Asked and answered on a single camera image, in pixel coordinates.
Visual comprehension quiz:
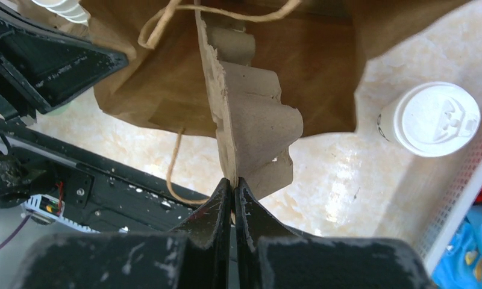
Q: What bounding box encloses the stack of white paper cups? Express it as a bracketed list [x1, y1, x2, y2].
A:
[32, 0, 89, 25]

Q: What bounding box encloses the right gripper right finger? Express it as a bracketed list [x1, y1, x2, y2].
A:
[233, 178, 433, 288]

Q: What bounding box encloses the white plastic basket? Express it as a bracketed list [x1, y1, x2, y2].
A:
[412, 123, 482, 274]

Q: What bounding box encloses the white paper coffee cup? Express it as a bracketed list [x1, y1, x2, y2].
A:
[377, 99, 404, 146]

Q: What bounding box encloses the white plastic cup lid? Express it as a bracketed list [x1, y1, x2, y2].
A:
[392, 82, 481, 157]

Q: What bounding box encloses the brown paper bag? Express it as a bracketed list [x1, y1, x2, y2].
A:
[80, 1, 463, 139]

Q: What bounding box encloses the brown cardboard cup carrier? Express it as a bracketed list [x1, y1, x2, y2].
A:
[195, 11, 303, 199]

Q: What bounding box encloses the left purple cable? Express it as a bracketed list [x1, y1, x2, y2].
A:
[0, 213, 32, 260]

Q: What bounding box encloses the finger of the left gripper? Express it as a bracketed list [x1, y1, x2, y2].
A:
[0, 2, 128, 115]

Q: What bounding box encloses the blue snack packet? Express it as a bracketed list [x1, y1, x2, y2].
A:
[432, 205, 482, 288]

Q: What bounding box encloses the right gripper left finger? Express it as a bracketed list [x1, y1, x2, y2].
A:
[11, 179, 231, 288]

